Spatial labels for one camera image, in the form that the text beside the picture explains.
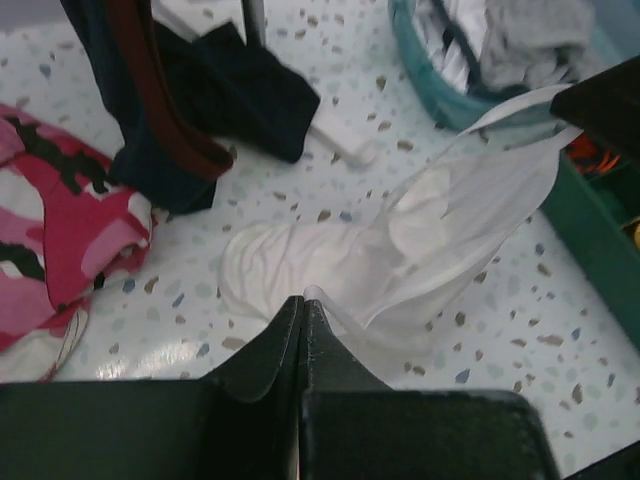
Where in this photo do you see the navy maroon tank top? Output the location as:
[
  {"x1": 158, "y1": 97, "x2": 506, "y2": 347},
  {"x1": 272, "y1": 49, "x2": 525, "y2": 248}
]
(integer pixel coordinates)
[{"x1": 62, "y1": 1, "x2": 233, "y2": 215}]

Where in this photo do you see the pink camouflage garment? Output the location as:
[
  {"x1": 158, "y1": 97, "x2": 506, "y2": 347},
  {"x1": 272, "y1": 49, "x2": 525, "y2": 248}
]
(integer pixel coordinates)
[{"x1": 1, "y1": 105, "x2": 156, "y2": 383}]

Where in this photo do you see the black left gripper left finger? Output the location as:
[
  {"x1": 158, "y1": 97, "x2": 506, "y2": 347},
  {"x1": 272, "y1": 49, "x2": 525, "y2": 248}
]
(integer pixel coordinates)
[{"x1": 199, "y1": 296, "x2": 304, "y2": 479}]

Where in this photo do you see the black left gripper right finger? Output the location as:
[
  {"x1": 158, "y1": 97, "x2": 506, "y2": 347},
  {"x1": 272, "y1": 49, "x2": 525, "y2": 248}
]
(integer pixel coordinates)
[{"x1": 299, "y1": 300, "x2": 391, "y2": 479}]

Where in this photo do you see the teal plastic laundry basket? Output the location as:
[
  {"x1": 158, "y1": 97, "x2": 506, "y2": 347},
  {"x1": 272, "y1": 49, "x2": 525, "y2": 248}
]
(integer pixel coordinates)
[{"x1": 388, "y1": 1, "x2": 639, "y2": 131}]

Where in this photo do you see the dark navy folded garment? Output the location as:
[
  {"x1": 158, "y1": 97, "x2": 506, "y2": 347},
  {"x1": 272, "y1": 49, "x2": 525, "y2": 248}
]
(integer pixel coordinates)
[{"x1": 155, "y1": 22, "x2": 320, "y2": 164}]

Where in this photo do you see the green compartment tray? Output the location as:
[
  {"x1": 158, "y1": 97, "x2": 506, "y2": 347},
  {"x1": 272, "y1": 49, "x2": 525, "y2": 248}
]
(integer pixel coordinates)
[{"x1": 542, "y1": 153, "x2": 639, "y2": 346}]

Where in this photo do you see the white printed shirt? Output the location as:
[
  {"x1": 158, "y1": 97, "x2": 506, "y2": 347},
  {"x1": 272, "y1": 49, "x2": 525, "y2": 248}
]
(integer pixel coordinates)
[{"x1": 412, "y1": 0, "x2": 493, "y2": 98}]

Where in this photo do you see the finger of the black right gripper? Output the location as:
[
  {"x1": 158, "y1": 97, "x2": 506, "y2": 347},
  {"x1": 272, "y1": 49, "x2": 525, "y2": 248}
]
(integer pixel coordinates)
[{"x1": 551, "y1": 56, "x2": 639, "y2": 167}]

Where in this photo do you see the white tank top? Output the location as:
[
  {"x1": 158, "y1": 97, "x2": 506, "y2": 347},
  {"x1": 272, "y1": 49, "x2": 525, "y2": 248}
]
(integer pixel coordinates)
[{"x1": 217, "y1": 83, "x2": 584, "y2": 359}]

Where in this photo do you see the grey crumpled garment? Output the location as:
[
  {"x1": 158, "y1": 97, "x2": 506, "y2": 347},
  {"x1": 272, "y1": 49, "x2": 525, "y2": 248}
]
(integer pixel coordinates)
[{"x1": 479, "y1": 0, "x2": 603, "y2": 91}]

